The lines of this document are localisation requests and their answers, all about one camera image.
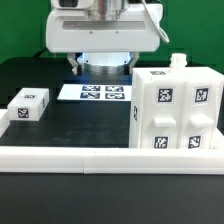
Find white cabinet door panel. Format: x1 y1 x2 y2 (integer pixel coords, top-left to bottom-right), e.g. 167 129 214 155
178 68 224 149
140 75 183 149

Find white cabinet body box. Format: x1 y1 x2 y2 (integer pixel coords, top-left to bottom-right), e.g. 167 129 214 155
129 53 217 149

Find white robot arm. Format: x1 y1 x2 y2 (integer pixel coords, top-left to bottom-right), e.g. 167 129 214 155
46 0 164 73

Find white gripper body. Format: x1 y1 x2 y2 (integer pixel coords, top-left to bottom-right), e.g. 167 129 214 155
46 6 160 53

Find white L-shaped obstacle frame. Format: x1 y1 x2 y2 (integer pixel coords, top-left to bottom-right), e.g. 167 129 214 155
0 108 224 175

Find white cabinet top block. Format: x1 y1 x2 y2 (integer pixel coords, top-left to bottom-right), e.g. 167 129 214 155
7 88 49 121

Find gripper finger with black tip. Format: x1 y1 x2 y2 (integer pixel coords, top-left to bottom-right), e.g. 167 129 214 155
67 53 80 75
128 52 139 71

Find white marker sheet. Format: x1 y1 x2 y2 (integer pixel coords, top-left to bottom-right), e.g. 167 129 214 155
58 84 132 101

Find black cable bundle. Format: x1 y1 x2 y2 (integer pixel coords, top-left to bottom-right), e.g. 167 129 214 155
32 49 54 61

